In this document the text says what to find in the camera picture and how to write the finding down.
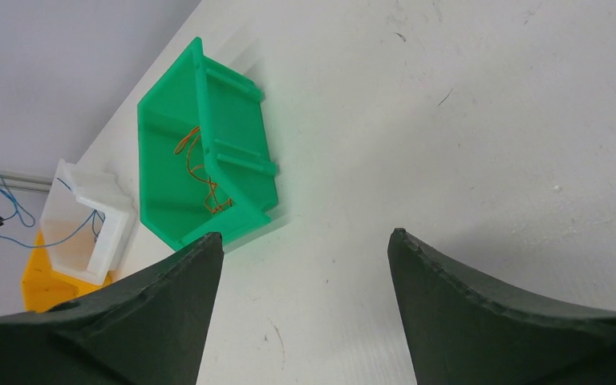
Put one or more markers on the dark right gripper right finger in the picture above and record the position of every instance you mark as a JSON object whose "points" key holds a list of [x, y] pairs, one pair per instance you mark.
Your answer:
{"points": [[464, 326]]}

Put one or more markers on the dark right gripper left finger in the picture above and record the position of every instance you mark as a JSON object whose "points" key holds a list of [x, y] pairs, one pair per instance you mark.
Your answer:
{"points": [[148, 328]]}

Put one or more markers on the yellow plastic bin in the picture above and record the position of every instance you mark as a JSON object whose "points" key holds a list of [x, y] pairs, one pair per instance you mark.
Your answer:
{"points": [[43, 287]]}

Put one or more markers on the white translucent bin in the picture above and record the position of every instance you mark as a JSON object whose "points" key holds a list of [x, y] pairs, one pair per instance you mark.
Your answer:
{"points": [[86, 223]]}

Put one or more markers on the green plastic bin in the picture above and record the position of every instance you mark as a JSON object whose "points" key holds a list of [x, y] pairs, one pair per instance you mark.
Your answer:
{"points": [[204, 160]]}

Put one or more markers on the left aluminium frame rail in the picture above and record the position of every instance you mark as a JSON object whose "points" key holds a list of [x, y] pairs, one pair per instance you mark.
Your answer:
{"points": [[25, 182]]}

